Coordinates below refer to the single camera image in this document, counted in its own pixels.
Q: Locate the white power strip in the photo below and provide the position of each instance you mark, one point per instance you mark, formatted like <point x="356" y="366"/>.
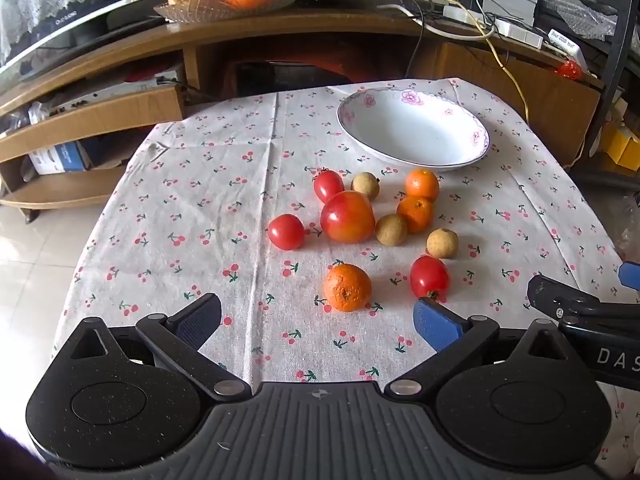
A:
<point x="517" y="30"/>

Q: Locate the cherry tomato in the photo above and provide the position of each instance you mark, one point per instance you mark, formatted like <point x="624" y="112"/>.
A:
<point x="286" y="231"/>
<point x="430" y="276"/>
<point x="328" y="185"/>

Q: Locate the white printed box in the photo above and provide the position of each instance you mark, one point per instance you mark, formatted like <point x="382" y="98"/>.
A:
<point x="567" y="42"/>

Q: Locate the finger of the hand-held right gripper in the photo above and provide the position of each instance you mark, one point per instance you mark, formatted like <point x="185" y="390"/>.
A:
<point x="552" y="296"/>
<point x="631" y="276"/>

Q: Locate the glass fruit plate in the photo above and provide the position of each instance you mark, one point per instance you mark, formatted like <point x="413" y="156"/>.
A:
<point x="225" y="11"/>

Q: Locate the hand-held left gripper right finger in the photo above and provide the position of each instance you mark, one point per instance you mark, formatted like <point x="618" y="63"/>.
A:
<point x="439" y="325"/>

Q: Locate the cherry-print tablecloth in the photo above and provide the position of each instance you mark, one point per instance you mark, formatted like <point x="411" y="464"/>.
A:
<point x="200" y="210"/>

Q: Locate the black television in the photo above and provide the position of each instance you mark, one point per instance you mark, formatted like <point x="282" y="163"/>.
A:
<point x="55" y="22"/>

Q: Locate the black metal rack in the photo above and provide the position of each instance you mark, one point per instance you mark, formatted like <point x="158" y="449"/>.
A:
<point x="620" y="35"/>

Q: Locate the large red-orange tomato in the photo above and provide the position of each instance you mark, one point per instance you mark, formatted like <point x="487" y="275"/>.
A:
<point x="347" y="216"/>

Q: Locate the bubble wrap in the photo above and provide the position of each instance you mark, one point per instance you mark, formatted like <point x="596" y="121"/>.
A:
<point x="575" y="15"/>

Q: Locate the small mandarin orange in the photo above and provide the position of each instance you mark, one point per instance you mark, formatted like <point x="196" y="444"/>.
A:
<point x="421" y="185"/>
<point x="415" y="213"/>
<point x="347" y="287"/>

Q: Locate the wooden television stand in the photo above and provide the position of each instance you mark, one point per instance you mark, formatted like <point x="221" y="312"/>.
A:
<point x="300" y="35"/>

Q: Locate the yellow box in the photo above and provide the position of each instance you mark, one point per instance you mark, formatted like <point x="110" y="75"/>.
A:
<point x="622" y="142"/>

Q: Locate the brown longan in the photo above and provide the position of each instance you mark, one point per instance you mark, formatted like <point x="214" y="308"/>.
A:
<point x="391" y="229"/>
<point x="364" y="185"/>
<point x="442" y="243"/>

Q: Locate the white floral-rim bowl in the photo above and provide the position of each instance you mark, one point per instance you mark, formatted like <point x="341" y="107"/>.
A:
<point x="415" y="130"/>

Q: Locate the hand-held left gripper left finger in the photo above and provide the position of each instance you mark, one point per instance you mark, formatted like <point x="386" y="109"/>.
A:
<point x="200" y="321"/>

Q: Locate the blue and white box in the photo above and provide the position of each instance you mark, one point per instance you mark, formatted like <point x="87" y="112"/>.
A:
<point x="60" y="157"/>

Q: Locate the white media player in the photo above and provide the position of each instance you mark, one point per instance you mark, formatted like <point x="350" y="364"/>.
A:
<point x="100" y="97"/>

